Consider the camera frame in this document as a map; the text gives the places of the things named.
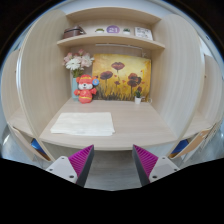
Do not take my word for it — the small white potted plant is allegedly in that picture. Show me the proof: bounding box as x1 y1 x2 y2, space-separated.
134 89 143 105

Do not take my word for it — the wooden shelf unit with decorations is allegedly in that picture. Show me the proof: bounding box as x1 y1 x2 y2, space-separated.
56 7 166 51

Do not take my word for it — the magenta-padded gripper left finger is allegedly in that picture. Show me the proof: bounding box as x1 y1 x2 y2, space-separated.
45 144 95 188

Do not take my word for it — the pale teal vase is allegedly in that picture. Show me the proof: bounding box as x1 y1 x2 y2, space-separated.
71 77 81 101

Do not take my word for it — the cream white towel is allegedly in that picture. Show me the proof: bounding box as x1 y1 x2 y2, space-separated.
49 111 116 137

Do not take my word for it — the yellow poppy painting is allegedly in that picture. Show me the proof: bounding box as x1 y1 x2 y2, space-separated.
91 53 152 102

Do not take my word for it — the pink and white flower bouquet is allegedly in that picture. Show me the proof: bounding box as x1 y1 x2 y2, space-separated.
62 49 95 79

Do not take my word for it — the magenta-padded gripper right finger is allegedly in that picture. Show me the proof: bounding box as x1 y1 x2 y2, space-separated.
131 144 181 187

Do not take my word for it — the red plush toy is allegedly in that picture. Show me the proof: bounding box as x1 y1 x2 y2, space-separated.
73 74 100 104

